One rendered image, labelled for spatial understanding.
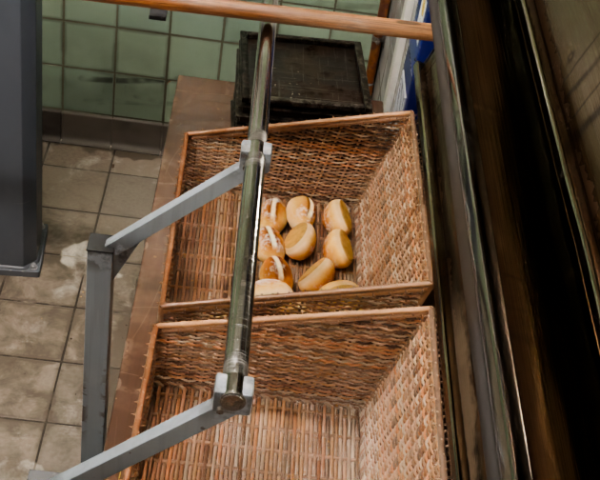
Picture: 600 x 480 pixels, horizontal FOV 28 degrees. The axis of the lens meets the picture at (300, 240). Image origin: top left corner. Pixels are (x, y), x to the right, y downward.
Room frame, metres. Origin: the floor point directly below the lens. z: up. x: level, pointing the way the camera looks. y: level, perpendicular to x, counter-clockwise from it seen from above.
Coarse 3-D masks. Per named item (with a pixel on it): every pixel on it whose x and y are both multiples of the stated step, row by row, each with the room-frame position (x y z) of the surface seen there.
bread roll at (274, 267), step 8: (272, 256) 1.83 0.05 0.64; (264, 264) 1.82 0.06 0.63; (272, 264) 1.81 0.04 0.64; (280, 264) 1.81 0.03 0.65; (264, 272) 1.80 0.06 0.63; (272, 272) 1.79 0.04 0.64; (280, 272) 1.79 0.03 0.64; (288, 272) 1.80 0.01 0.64; (280, 280) 1.77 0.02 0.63; (288, 280) 1.78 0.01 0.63
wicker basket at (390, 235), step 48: (192, 144) 2.07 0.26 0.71; (288, 144) 2.09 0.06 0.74; (336, 144) 2.10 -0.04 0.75; (240, 192) 2.08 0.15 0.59; (288, 192) 2.10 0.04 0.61; (384, 192) 2.01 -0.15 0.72; (192, 240) 1.90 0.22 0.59; (384, 240) 1.87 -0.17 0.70; (192, 288) 1.75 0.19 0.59; (384, 288) 1.57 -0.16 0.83; (432, 288) 1.58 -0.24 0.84
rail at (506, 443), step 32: (448, 0) 1.46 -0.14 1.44; (448, 32) 1.38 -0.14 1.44; (448, 64) 1.32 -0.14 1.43; (480, 160) 1.10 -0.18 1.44; (480, 192) 1.04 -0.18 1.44; (480, 224) 0.98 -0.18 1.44; (480, 256) 0.93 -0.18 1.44; (480, 288) 0.89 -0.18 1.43; (512, 384) 0.76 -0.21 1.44; (512, 416) 0.72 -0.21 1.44; (512, 448) 0.68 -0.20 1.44
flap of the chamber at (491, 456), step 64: (512, 0) 1.59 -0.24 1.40; (512, 64) 1.40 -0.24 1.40; (448, 128) 1.20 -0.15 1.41; (512, 128) 1.23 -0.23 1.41; (512, 192) 1.09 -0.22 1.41; (512, 256) 0.98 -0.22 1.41; (576, 256) 1.02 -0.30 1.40; (512, 320) 0.87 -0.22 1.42; (576, 320) 0.91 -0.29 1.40; (576, 384) 0.81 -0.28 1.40; (576, 448) 0.73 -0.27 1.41
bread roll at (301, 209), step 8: (296, 200) 2.02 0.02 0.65; (304, 200) 2.02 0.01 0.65; (288, 208) 2.00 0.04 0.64; (296, 208) 1.99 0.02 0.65; (304, 208) 1.99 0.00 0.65; (312, 208) 2.01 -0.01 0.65; (288, 216) 1.99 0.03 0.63; (296, 216) 1.98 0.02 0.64; (304, 216) 1.98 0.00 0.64; (312, 216) 1.99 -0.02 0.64; (296, 224) 1.97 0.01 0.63; (312, 224) 1.99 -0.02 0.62
